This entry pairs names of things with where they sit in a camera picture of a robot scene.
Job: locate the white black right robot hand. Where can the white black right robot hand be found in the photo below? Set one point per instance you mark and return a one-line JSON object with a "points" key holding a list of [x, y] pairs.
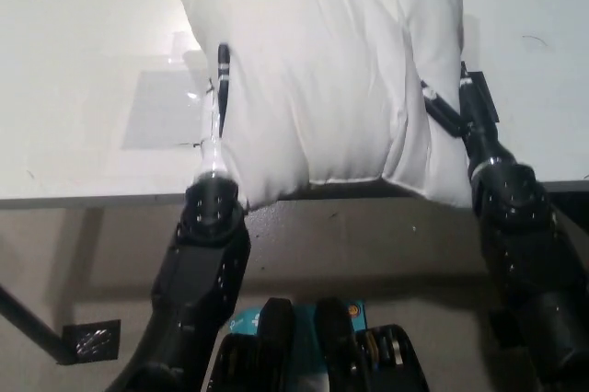
{"points": [[476, 102]]}

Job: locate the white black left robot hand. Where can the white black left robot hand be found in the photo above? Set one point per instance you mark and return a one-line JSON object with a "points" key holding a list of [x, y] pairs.
{"points": [[211, 111]]}

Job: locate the white square pillow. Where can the white square pillow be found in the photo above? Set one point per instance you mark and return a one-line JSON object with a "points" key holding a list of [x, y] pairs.
{"points": [[322, 79]]}

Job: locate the black teal robot torso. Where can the black teal robot torso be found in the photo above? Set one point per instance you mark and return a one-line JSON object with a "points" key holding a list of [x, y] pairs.
{"points": [[317, 355]]}

